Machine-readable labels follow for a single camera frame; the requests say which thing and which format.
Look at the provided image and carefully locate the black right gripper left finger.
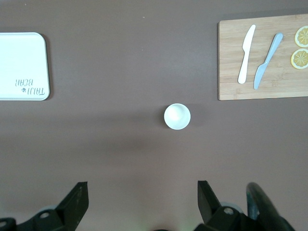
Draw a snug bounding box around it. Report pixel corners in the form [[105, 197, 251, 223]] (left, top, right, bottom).
[[0, 181, 89, 231]]

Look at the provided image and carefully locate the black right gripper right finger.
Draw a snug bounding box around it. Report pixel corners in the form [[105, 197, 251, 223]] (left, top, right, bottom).
[[192, 180, 251, 231]]

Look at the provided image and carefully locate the white IKEA cup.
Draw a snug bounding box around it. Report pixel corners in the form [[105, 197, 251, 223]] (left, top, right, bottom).
[[164, 103, 192, 130]]

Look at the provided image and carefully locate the brown table cover mat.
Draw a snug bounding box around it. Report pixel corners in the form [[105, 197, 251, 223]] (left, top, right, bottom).
[[0, 0, 308, 231]]

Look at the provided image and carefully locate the cream bear print tray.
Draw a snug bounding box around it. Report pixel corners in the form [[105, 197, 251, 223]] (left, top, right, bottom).
[[0, 32, 51, 102]]

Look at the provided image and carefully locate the white plastic knife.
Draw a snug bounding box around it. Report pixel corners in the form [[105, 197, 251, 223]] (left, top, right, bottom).
[[237, 24, 257, 85]]

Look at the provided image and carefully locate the grey plastic knife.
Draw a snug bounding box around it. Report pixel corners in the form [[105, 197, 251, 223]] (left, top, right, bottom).
[[253, 32, 284, 90]]

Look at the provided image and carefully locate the wooden cutting board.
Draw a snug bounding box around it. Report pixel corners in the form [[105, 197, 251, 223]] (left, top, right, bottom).
[[218, 13, 308, 101]]

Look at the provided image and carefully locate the yellow lemon slice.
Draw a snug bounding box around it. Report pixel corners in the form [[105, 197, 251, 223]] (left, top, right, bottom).
[[290, 48, 308, 70], [295, 25, 308, 48]]

